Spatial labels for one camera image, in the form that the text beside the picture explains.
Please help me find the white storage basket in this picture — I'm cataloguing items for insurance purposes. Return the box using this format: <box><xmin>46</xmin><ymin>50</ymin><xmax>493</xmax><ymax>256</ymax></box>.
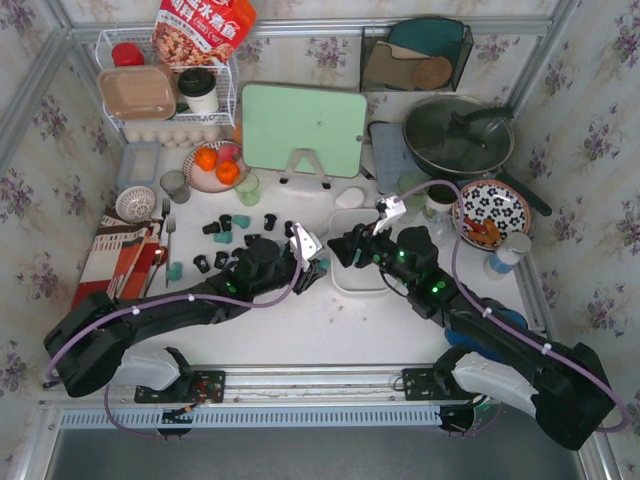
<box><xmin>327</xmin><ymin>208</ymin><xmax>396</xmax><ymax>296</ymax></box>

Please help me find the black coffee capsule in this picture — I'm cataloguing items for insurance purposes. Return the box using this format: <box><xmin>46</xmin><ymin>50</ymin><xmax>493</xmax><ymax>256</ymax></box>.
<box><xmin>219</xmin><ymin>214</ymin><xmax>232</xmax><ymax>231</ymax></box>
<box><xmin>193</xmin><ymin>255</ymin><xmax>211</xmax><ymax>273</ymax></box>
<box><xmin>263</xmin><ymin>213</ymin><xmax>277</xmax><ymax>232</ymax></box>
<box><xmin>284</xmin><ymin>221</ymin><xmax>296</xmax><ymax>238</ymax></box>
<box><xmin>214</xmin><ymin>251</ymin><xmax>229</xmax><ymax>269</ymax></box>
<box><xmin>244</xmin><ymin>234</ymin><xmax>261</xmax><ymax>247</ymax></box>
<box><xmin>202</xmin><ymin>222</ymin><xmax>221</xmax><ymax>235</ymax></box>

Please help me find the blue cloth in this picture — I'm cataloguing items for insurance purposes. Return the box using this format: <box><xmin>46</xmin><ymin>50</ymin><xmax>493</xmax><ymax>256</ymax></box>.
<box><xmin>445</xmin><ymin>298</ymin><xmax>528</xmax><ymax>363</ymax></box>

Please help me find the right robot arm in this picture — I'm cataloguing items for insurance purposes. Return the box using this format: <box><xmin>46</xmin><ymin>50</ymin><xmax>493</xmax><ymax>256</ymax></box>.
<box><xmin>328</xmin><ymin>224</ymin><xmax>615</xmax><ymax>451</ymax></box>

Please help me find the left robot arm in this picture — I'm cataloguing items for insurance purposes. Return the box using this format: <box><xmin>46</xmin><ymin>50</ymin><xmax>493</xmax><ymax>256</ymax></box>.
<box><xmin>44</xmin><ymin>237</ymin><xmax>326</xmax><ymax>398</ymax></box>

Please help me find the coffee cup on rack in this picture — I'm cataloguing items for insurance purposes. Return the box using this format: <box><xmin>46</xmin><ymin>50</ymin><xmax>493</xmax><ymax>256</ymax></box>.
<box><xmin>177</xmin><ymin>67</ymin><xmax>219</xmax><ymax>114</ymax></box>

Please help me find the white plastic scoop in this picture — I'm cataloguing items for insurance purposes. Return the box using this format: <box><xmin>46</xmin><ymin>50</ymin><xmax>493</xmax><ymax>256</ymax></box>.
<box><xmin>314</xmin><ymin>187</ymin><xmax>366</xmax><ymax>237</ymax></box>

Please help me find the green plastic tumbler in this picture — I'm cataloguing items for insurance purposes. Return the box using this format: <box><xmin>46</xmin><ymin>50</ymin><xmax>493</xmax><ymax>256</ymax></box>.
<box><xmin>397</xmin><ymin>172</ymin><xmax>432</xmax><ymax>221</ymax></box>

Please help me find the grey blue board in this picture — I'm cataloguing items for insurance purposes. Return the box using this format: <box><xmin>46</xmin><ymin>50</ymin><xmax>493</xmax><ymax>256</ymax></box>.
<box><xmin>367</xmin><ymin>121</ymin><xmax>420</xmax><ymax>194</ymax></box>

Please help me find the white cup black lid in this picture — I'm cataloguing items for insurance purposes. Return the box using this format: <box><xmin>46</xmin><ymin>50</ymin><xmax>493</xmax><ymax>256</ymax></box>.
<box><xmin>422</xmin><ymin>184</ymin><xmax>457</xmax><ymax>221</ymax></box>

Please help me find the small green glass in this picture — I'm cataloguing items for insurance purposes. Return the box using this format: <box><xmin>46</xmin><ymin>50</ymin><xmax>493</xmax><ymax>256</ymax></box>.
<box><xmin>233</xmin><ymin>172</ymin><xmax>260</xmax><ymax>207</ymax></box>

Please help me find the red toy sausage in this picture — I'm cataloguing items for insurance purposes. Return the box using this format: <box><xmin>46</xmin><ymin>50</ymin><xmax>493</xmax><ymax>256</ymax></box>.
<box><xmin>464</xmin><ymin>217</ymin><xmax>487</xmax><ymax>233</ymax></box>

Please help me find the orange tangerine right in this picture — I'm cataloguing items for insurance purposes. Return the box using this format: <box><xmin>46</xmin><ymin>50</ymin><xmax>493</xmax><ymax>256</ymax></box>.
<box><xmin>215</xmin><ymin>161</ymin><xmax>241</xmax><ymax>185</ymax></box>

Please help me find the orange tangerine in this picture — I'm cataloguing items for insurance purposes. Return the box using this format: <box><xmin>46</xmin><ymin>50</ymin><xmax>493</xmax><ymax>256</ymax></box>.
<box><xmin>194</xmin><ymin>146</ymin><xmax>218</xmax><ymax>172</ymax></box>
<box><xmin>215</xmin><ymin>161</ymin><xmax>241</xmax><ymax>185</ymax></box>

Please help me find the orange toy food piece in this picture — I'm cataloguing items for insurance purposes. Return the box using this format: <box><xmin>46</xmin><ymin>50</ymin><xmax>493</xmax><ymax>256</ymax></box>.
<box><xmin>483</xmin><ymin>218</ymin><xmax>502</xmax><ymax>244</ymax></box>

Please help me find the black frying pan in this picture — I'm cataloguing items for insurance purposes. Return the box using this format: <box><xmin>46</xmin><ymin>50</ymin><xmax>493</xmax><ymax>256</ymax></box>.
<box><xmin>402</xmin><ymin>95</ymin><xmax>552</xmax><ymax>216</ymax></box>

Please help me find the copper spoon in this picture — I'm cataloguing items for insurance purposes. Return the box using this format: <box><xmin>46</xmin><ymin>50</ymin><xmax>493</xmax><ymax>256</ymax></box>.
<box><xmin>143</xmin><ymin>246</ymin><xmax>167</xmax><ymax>297</ymax></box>

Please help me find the green cutting board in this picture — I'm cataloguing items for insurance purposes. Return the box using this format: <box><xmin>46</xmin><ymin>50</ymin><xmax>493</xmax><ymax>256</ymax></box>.
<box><xmin>241</xmin><ymin>84</ymin><xmax>367</xmax><ymax>178</ymax></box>

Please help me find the floral patterned plate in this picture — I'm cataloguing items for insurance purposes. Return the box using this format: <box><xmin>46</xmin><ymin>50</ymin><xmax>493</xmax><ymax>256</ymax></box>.
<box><xmin>451</xmin><ymin>180</ymin><xmax>531</xmax><ymax>252</ymax></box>

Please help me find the orange tangerine left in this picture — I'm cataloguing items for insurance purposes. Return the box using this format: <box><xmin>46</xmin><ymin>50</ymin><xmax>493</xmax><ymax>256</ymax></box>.
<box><xmin>194</xmin><ymin>146</ymin><xmax>218</xmax><ymax>172</ymax></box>

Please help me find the white bottle blue label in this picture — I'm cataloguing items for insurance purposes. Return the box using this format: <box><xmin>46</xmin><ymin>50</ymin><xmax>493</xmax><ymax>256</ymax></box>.
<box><xmin>484</xmin><ymin>232</ymin><xmax>531</xmax><ymax>280</ymax></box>

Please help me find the grey glass cup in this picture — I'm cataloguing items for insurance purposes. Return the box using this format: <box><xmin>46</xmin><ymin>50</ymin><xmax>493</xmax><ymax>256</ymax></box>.
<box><xmin>160</xmin><ymin>170</ymin><xmax>190</xmax><ymax>204</ymax></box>

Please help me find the white round strainer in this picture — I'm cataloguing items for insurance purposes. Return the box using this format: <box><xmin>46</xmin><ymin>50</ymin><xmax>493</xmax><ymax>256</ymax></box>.
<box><xmin>115</xmin><ymin>186</ymin><xmax>156</xmax><ymax>223</ymax></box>

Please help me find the round cork coaster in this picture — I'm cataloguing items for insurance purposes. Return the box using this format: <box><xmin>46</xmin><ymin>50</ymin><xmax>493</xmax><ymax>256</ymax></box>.
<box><xmin>411</xmin><ymin>56</ymin><xmax>453</xmax><ymax>90</ymax></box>

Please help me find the striped red placemat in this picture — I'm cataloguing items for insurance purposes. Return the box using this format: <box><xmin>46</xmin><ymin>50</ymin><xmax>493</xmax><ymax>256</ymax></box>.
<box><xmin>71</xmin><ymin>208</ymin><xmax>163</xmax><ymax>308</ymax></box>

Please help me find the egg carton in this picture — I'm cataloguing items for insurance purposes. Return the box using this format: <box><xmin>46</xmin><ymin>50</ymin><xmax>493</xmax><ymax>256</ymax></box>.
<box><xmin>123</xmin><ymin>126</ymin><xmax>226</xmax><ymax>148</ymax></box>

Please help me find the black mesh organizer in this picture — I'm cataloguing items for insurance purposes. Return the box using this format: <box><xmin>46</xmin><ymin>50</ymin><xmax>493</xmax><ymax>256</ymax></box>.
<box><xmin>359</xmin><ymin>16</ymin><xmax>474</xmax><ymax>92</ymax></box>

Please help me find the clear blue-rim container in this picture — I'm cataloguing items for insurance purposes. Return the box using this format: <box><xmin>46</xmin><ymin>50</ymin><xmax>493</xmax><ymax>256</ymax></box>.
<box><xmin>116</xmin><ymin>142</ymin><xmax>161</xmax><ymax>189</ymax></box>

